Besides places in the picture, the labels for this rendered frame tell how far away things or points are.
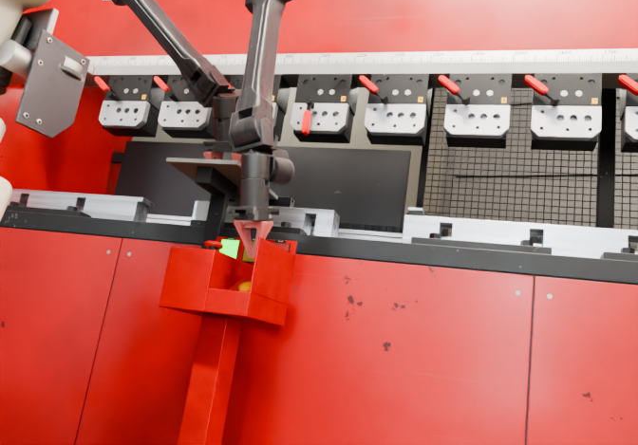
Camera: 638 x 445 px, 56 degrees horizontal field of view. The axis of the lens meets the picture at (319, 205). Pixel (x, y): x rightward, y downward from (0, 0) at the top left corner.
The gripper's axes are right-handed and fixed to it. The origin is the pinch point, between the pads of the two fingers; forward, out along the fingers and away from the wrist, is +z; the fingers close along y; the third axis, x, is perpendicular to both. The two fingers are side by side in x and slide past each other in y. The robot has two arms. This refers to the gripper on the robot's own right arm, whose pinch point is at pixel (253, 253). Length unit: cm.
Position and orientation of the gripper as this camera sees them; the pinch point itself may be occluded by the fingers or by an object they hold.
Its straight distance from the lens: 120.8
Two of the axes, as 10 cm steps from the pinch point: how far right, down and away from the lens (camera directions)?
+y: 4.0, 0.4, 9.1
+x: -9.1, -0.2, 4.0
